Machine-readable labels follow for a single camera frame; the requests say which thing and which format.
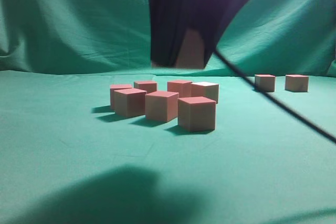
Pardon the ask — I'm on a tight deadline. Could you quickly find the pink cube column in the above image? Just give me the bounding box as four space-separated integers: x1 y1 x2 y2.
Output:
285 74 309 92
110 84 132 111
114 88 147 118
255 74 276 92
191 82 219 103
175 29 205 69
145 91 179 122
167 80 192 98
177 97 216 132
134 80 158 93

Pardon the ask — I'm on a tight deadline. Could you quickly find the black cable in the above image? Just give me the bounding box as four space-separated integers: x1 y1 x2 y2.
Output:
213 49 336 145

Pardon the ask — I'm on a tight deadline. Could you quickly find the green cloth backdrop and cover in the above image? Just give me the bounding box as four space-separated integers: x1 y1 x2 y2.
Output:
1 0 335 223

